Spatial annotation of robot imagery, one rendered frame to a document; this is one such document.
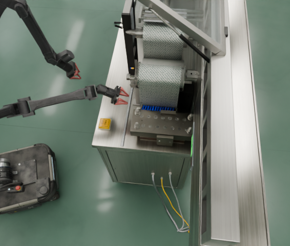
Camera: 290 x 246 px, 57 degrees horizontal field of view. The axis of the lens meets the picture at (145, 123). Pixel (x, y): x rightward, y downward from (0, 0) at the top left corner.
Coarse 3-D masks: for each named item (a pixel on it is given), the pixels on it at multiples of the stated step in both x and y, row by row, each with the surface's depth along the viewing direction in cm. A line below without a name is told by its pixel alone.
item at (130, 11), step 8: (128, 0) 159; (128, 8) 155; (128, 16) 153; (128, 24) 158; (128, 40) 169; (136, 40) 188; (128, 48) 176; (136, 48) 194; (128, 56) 182; (136, 56) 202; (128, 64) 189; (136, 64) 202
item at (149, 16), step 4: (140, 8) 152; (144, 8) 152; (140, 12) 151; (144, 12) 151; (148, 12) 151; (140, 16) 149; (144, 16) 152; (148, 16) 152; (152, 16) 152; (156, 16) 152; (140, 20) 150; (144, 20) 150; (148, 20) 150; (152, 20) 150; (156, 20) 150; (160, 20) 150
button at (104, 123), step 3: (102, 120) 179; (105, 120) 179; (108, 120) 179; (99, 123) 178; (102, 123) 177; (105, 123) 177; (108, 123) 177; (99, 126) 177; (102, 126) 176; (105, 126) 176; (108, 126) 176
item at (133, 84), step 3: (132, 75) 163; (132, 81) 167; (135, 81) 163; (132, 84) 166; (135, 84) 166; (135, 87) 168; (138, 87) 168; (135, 90) 172; (138, 90) 172; (135, 93) 175; (138, 93) 175; (135, 96) 178; (138, 96) 178; (135, 99) 188; (138, 99) 181; (135, 102) 186; (138, 102) 185
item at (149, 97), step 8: (144, 88) 156; (144, 96) 163; (152, 96) 162; (160, 96) 161; (168, 96) 160; (176, 96) 159; (144, 104) 171; (152, 104) 170; (160, 104) 169; (168, 104) 168; (176, 104) 167
